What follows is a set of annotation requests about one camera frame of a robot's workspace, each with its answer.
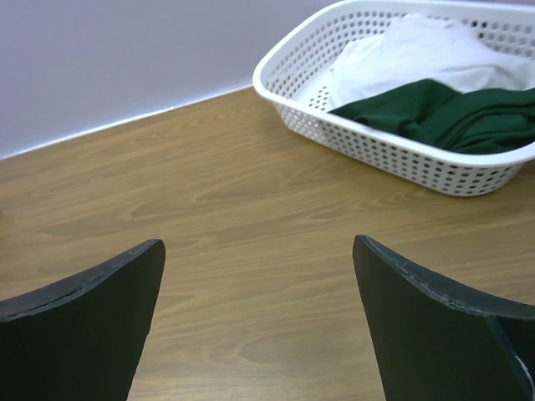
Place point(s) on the white and green t-shirt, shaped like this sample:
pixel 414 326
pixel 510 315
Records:
pixel 354 77

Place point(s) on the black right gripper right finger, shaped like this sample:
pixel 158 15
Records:
pixel 437 339

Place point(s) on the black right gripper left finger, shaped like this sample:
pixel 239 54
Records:
pixel 81 338

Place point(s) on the white perforated laundry basket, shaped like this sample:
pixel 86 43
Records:
pixel 376 150

